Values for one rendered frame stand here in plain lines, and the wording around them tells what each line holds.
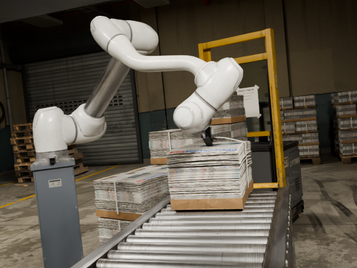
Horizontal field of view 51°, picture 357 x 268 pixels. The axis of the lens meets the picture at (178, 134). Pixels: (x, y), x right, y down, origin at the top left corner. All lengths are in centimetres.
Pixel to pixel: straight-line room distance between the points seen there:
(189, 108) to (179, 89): 817
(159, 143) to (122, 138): 725
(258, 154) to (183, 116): 254
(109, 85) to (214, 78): 72
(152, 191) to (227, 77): 111
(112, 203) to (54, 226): 44
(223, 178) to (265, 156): 228
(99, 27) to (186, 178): 70
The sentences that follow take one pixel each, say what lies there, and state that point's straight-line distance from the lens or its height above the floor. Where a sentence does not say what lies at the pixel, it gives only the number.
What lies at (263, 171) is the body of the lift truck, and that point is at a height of 55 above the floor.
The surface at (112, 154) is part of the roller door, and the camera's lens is 1010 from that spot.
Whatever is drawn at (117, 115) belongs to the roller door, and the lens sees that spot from 995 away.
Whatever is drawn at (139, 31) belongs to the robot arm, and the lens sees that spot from 167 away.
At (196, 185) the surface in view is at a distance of 146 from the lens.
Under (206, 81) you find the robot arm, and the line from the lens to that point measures 125.
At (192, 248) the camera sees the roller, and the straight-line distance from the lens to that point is 112.
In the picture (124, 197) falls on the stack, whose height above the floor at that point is 74.
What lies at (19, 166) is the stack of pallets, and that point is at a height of 38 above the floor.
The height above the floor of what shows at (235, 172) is 94.
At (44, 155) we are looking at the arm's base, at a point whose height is 104.
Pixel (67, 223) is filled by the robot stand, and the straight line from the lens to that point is 195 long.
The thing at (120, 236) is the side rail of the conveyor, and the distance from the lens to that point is 128.
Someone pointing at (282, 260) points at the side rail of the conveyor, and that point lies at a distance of 100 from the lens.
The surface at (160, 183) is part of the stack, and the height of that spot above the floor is 78.
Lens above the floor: 118
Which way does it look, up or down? 3 degrees down
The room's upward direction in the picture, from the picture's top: 6 degrees counter-clockwise
